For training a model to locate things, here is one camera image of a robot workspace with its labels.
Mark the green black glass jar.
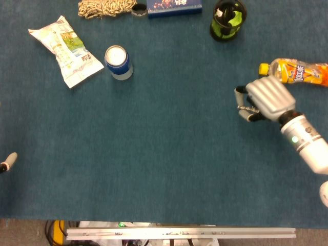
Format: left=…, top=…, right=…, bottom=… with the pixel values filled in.
left=209, top=0, right=248, bottom=43

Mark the aluminium profile rail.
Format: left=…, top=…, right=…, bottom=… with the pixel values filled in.
left=66, top=227, right=297, bottom=241

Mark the yellow black device under table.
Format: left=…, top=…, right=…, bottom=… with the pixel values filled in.
left=45, top=219, right=68, bottom=246

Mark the dark blue printed box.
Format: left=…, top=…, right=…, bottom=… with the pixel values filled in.
left=147, top=0, right=203, bottom=19

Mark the orange juice bottle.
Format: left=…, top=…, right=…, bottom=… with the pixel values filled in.
left=258, top=58, right=328, bottom=88

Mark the blue felt table cloth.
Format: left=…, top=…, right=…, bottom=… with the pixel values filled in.
left=0, top=0, right=328, bottom=227

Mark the silver magnetic ball chain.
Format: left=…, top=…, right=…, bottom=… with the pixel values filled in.
left=237, top=105, right=258, bottom=113

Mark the beige braided rope bundle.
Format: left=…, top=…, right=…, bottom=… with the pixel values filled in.
left=77, top=0, right=148, bottom=20

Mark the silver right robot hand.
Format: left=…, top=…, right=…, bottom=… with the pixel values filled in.
left=234, top=76, right=297, bottom=122

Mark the blue and silver drink can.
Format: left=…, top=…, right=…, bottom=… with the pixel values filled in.
left=104, top=45, right=134, bottom=81

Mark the green and black strap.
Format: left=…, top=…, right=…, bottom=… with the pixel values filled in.
left=210, top=4, right=243, bottom=39

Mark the white green snack bag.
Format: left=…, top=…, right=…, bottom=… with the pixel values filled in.
left=28, top=15, right=105, bottom=89

